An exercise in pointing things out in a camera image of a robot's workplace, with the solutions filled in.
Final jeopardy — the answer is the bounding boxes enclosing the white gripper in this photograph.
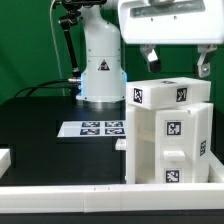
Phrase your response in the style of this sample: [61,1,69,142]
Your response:
[118,0,224,78]

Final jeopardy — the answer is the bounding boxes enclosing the white cabinet top block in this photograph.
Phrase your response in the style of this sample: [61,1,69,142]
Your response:
[126,77,211,110]

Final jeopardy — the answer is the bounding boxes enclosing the white cabinet door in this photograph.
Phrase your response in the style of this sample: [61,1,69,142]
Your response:
[115,139,126,151]
[155,109,195,183]

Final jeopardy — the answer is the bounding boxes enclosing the white cabinet body box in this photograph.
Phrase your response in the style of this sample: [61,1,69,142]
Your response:
[126,103,213,184]

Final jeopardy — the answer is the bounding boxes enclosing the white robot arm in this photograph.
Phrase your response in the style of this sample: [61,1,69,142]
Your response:
[78,0,224,103]

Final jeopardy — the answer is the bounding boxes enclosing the white marker base plate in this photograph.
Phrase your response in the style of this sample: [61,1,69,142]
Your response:
[58,120,125,138]

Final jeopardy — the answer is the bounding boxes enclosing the black cables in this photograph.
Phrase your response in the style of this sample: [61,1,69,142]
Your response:
[13,77,82,98]

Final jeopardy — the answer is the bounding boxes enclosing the white right fence rail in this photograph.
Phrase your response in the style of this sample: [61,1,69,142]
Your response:
[208,153,224,184]

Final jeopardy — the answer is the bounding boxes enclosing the white fence rail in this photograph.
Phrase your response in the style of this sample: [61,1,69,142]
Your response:
[208,153,224,184]
[0,183,224,214]
[0,149,11,178]

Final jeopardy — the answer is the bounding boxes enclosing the white front fence rail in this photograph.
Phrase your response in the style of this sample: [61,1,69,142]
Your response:
[0,183,224,214]

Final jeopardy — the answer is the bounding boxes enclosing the white left fence rail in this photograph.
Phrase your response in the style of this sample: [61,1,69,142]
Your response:
[0,149,11,178]

